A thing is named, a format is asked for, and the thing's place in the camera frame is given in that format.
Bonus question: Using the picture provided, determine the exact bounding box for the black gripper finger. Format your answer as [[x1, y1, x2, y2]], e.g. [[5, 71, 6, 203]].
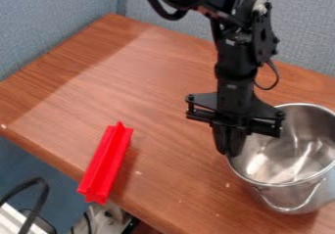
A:
[[213, 121, 231, 155], [230, 128, 247, 157]]

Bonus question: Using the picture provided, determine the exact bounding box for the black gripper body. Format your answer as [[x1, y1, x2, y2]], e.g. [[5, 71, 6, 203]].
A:
[[185, 78, 286, 138]]

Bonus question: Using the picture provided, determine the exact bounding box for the metal pot with handle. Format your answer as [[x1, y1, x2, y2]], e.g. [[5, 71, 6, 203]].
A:
[[229, 103, 335, 214]]

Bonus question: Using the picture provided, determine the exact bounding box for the red plastic block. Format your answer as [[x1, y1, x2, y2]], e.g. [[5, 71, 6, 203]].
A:
[[78, 122, 134, 205]]

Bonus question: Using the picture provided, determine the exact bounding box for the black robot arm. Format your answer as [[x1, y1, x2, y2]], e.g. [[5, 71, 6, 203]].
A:
[[149, 0, 286, 157]]

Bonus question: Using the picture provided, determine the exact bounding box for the black white striped object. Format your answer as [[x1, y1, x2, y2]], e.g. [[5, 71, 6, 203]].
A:
[[0, 177, 58, 234]]

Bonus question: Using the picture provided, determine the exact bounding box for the white device under table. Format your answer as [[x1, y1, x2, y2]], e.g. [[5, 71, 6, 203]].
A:
[[67, 201, 133, 234]]

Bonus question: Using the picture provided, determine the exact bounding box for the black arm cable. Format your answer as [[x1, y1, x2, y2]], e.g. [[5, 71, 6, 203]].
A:
[[253, 60, 281, 91]]

